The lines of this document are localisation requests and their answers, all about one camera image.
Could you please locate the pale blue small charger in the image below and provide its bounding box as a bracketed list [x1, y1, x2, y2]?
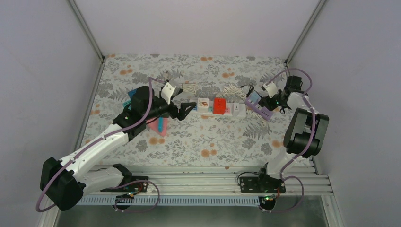
[249, 91, 261, 104]

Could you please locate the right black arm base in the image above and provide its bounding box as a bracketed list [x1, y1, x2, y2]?
[239, 175, 286, 211]

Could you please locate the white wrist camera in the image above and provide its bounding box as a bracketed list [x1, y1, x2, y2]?
[262, 82, 279, 98]
[160, 82, 183, 105]

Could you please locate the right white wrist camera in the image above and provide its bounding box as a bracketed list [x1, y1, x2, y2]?
[262, 82, 279, 98]

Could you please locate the purple power strip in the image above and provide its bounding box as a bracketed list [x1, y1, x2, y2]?
[244, 96, 274, 121]

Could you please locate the light blue plug adapter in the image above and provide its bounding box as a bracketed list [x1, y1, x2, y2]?
[157, 117, 165, 133]

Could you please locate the white charger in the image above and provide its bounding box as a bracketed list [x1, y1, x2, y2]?
[232, 103, 240, 116]

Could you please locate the white coiled cable with plug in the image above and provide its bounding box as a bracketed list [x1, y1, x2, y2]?
[163, 71, 200, 95]

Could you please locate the black power adapter with cable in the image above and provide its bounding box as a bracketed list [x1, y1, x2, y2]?
[240, 83, 254, 97]

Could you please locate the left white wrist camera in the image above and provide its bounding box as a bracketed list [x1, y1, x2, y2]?
[160, 82, 183, 105]

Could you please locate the teal power strip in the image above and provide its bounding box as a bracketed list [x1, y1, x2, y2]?
[122, 100, 131, 108]

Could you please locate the red cube socket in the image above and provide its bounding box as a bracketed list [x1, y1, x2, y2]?
[212, 97, 227, 115]

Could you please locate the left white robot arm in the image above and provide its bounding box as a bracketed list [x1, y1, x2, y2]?
[35, 83, 196, 212]

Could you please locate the pink triangular power strip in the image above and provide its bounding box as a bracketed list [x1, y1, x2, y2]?
[147, 117, 168, 137]

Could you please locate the floral table cloth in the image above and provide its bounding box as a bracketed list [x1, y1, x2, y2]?
[83, 54, 293, 167]

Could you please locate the aluminium rail frame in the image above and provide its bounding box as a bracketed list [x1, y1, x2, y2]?
[37, 166, 345, 227]

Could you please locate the white bundled power cable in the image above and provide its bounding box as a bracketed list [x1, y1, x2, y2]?
[217, 83, 249, 100]

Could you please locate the dark blue cube socket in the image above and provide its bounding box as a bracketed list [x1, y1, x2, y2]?
[127, 88, 138, 100]

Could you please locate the white cube adapter with tiger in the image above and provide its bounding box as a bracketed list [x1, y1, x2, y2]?
[196, 98, 209, 113]

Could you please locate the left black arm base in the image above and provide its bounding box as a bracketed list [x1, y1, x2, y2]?
[112, 176, 148, 210]

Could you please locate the white multicolour power strip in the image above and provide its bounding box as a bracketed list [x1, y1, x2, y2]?
[190, 100, 247, 118]

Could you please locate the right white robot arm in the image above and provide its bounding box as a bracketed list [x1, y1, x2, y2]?
[256, 76, 329, 192]

